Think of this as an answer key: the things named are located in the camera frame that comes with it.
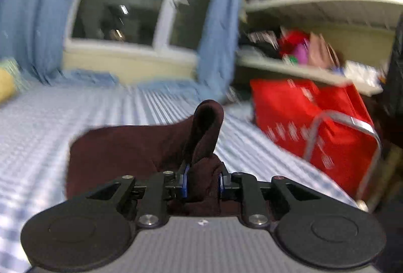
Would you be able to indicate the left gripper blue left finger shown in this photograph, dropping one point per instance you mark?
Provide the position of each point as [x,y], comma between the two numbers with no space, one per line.
[153,196]

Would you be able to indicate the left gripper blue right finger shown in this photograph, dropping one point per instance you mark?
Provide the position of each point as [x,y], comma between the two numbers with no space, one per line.
[243,196]

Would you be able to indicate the maroon vintage print sweater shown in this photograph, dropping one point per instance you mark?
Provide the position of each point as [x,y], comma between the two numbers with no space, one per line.
[102,155]

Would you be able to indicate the dark folded clothes on shelf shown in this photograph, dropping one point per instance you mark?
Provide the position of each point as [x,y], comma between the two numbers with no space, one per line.
[265,41]

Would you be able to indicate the red fabric tote bag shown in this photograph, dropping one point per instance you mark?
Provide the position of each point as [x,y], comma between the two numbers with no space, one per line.
[329,127]

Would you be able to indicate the blue white checkered bedsheet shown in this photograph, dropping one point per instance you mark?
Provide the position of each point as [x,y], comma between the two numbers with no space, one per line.
[37,128]

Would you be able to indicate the right blue star curtain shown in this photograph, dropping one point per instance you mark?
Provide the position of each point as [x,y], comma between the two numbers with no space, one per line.
[216,56]

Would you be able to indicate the blue star curtain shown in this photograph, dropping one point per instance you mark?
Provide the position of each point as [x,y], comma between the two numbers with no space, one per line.
[216,56]
[32,33]

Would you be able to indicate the pink handbag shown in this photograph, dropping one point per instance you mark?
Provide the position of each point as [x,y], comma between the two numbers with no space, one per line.
[321,54]

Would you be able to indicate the red garment on shelf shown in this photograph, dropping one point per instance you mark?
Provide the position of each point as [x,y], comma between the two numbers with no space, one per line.
[290,40]

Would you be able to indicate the yellow avocado print pillow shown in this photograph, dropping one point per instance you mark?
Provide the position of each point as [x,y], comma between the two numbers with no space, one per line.
[12,81]

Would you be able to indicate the left blue star curtain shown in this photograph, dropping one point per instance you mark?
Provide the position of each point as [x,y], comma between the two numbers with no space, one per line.
[32,33]

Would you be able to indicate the white wall shelf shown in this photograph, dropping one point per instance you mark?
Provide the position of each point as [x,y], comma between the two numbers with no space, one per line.
[361,32]

